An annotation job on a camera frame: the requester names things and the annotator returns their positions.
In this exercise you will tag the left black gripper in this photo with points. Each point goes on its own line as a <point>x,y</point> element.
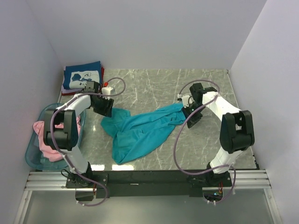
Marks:
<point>107,110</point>

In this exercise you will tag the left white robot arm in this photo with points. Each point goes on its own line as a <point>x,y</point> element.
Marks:
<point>60,124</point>

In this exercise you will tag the folded blue printed t-shirt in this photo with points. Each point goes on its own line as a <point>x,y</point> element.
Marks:
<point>88,66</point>

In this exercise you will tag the folded red t-shirt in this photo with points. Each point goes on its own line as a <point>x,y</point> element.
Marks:
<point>76,81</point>

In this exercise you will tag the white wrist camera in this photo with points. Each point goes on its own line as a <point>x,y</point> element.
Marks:
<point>107,90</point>
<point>186,100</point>

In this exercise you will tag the pink t-shirt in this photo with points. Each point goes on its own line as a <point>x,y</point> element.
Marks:
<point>47,151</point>

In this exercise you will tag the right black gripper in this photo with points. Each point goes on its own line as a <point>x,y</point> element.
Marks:
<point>193,120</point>

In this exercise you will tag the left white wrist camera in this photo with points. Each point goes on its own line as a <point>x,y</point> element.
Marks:
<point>107,90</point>

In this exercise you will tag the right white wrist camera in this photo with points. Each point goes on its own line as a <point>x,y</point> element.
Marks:
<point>186,100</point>

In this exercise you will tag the teal t-shirt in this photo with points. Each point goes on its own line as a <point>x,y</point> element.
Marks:
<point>137,136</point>

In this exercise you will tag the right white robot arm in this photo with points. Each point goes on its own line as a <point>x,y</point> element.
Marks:
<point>236,131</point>

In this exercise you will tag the aluminium rail frame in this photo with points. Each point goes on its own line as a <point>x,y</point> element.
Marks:
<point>241,179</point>

